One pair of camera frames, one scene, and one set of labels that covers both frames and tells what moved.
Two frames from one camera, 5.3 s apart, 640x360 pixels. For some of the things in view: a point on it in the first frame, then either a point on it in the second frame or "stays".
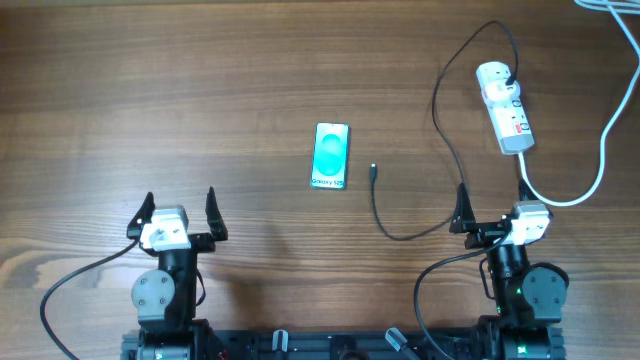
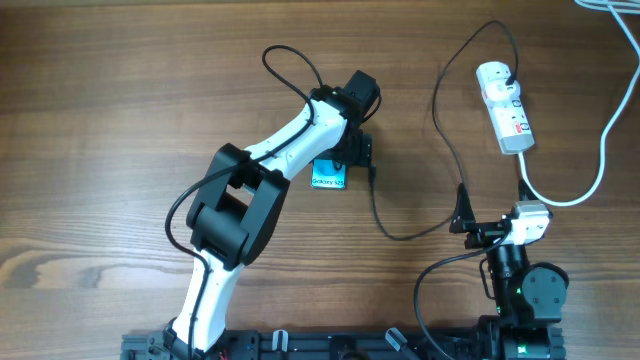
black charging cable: (373, 172) stays
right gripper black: (466, 222) stays
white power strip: (510, 119) stays
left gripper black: (203, 243) -> (359, 153)
